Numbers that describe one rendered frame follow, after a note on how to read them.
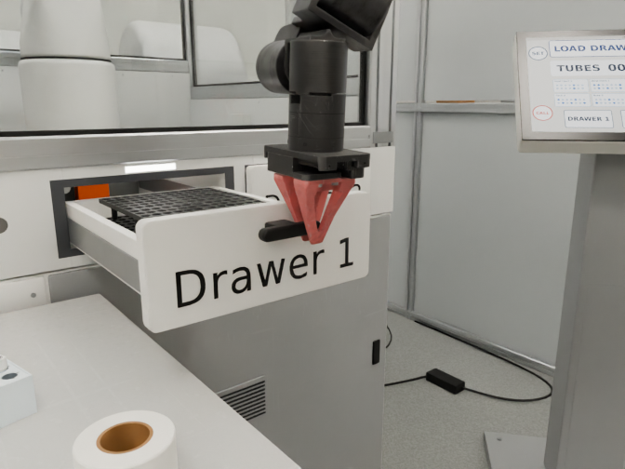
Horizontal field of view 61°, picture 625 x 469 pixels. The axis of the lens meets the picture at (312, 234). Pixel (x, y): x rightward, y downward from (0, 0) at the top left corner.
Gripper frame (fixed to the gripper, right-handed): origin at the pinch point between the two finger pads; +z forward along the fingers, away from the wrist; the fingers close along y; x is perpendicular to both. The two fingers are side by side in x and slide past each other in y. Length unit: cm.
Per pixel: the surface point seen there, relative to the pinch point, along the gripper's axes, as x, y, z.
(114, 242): 15.7, 16.8, 2.8
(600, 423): -95, 2, 64
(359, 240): -9.8, 3.0, 2.9
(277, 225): 4.4, 0.2, -1.5
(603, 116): -83, 9, -11
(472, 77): -156, 97, -20
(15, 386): 28.8, 4.5, 10.7
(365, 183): -41, 35, 4
